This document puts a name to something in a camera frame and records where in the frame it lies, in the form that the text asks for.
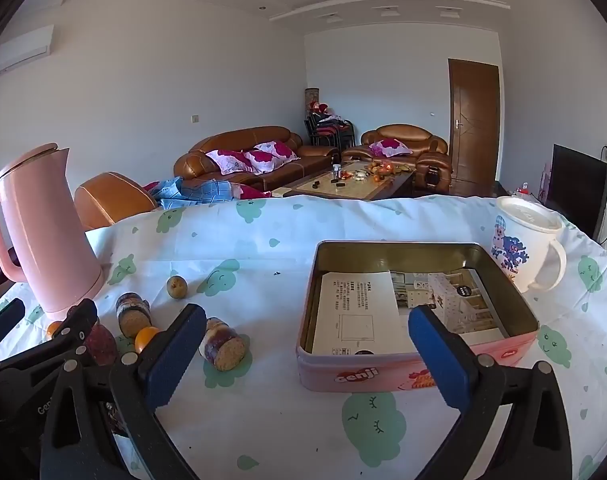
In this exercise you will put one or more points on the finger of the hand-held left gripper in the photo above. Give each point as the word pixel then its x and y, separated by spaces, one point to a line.
pixel 3 320
pixel 76 325

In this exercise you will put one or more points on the printed picture sheet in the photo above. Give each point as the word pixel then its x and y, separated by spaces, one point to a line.
pixel 483 310

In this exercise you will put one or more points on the red plush toy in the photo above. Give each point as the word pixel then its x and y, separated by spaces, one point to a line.
pixel 319 108

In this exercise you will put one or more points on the pink electric kettle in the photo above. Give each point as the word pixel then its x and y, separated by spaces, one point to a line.
pixel 43 240

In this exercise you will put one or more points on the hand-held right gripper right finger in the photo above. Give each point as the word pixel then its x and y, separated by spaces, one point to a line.
pixel 438 355

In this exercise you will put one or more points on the small brown round fruit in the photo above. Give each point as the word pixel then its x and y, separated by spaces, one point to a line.
pixel 176 287

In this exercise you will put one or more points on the stacked dark chairs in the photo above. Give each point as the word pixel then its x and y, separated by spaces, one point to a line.
pixel 328 132

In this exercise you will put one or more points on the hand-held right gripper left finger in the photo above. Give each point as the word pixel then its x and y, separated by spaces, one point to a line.
pixel 176 355

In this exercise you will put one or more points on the pink floral pillow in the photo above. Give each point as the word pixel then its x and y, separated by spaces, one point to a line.
pixel 273 152
pixel 228 160
pixel 389 147

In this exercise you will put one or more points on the wooden coffee table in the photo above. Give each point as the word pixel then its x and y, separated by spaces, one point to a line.
pixel 328 187

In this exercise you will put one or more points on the pink metal tin box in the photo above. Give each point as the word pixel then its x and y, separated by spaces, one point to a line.
pixel 353 375

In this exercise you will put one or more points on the brown leather three-seat sofa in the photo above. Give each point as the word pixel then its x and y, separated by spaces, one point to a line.
pixel 233 137

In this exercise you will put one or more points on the blue plaid blanket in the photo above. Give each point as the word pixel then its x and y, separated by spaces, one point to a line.
pixel 198 191

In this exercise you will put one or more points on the brown leather armchair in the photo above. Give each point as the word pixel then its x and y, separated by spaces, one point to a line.
pixel 403 135

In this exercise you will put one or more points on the brown wooden door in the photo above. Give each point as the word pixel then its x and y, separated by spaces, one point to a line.
pixel 473 125

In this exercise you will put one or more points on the metal cup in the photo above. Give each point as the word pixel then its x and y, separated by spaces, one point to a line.
pixel 336 172

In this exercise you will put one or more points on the pink floral cloth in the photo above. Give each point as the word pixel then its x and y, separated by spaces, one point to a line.
pixel 251 192

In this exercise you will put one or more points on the purple passion fruit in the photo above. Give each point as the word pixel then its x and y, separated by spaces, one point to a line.
pixel 102 347

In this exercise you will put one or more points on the white air conditioner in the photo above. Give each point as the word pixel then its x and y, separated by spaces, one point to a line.
pixel 18 52

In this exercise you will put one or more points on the white patterned small box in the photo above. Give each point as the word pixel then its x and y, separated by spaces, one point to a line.
pixel 448 300

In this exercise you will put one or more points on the pile of snacks and oranges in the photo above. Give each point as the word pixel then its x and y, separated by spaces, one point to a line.
pixel 383 169

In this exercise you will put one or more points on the white cartoon mug with lid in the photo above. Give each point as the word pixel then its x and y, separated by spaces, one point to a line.
pixel 518 245

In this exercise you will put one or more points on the orange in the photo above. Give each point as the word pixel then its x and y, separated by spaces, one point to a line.
pixel 144 339
pixel 53 330

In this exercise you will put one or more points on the black television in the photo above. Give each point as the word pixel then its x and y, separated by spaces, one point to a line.
pixel 578 185

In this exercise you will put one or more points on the white paper leaflet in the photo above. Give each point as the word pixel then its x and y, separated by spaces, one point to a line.
pixel 353 310

